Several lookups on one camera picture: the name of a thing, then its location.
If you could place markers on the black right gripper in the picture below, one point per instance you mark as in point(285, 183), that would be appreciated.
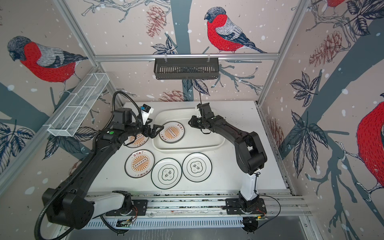
point(194, 122)

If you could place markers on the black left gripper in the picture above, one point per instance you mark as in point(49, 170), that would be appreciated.
point(148, 133)

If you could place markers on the orange sunburst plate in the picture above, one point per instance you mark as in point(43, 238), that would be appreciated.
point(139, 163)
point(173, 132)

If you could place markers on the white flower plate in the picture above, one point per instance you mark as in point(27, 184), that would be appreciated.
point(166, 173)
point(197, 167)

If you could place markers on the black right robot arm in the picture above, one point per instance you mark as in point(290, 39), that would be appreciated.
point(249, 151)

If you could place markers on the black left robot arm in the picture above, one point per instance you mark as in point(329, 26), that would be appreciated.
point(67, 204)

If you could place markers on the white plastic bin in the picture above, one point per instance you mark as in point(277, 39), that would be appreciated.
point(193, 141)

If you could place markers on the orange plate far left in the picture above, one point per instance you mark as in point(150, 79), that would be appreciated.
point(136, 141)

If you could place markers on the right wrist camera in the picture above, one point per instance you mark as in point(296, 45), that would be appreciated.
point(198, 113)

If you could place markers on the black hanging wire basket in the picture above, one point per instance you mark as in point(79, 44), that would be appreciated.
point(187, 69)

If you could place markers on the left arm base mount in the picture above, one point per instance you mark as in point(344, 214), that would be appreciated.
point(134, 208)

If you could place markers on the white mesh wall shelf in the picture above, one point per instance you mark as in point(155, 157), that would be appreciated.
point(81, 102)

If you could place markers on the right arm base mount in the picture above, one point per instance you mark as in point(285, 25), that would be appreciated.
point(237, 206)

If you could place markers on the aluminium front rail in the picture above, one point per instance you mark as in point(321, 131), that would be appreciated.
point(210, 205)

